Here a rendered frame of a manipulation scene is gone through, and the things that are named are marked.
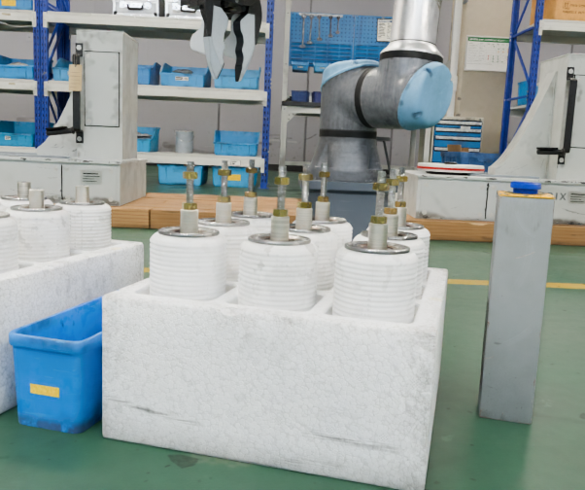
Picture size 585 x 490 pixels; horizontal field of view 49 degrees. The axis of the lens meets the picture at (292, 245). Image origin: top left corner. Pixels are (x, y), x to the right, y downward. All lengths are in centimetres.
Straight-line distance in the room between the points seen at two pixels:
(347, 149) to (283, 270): 57
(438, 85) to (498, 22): 611
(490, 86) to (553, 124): 413
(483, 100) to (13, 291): 654
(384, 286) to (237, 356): 18
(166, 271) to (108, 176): 204
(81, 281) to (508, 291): 63
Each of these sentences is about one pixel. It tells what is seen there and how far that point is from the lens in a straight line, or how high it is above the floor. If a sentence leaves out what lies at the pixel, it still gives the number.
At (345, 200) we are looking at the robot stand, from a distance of 125.
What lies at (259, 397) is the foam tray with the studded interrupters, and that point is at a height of 8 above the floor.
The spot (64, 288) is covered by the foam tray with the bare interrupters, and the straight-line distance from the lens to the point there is 101.
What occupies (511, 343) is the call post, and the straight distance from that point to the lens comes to 94.
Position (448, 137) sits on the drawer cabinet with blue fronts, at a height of 50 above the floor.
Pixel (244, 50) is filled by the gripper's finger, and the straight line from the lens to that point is 93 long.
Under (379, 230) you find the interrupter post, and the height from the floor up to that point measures 27.
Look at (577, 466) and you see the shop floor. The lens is 89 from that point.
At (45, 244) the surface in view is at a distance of 103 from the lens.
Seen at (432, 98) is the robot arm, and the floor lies 46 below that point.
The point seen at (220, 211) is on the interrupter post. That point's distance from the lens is 92.
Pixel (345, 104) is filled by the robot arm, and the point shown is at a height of 45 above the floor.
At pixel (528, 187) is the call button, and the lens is 92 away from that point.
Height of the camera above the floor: 37
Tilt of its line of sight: 9 degrees down
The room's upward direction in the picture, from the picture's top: 3 degrees clockwise
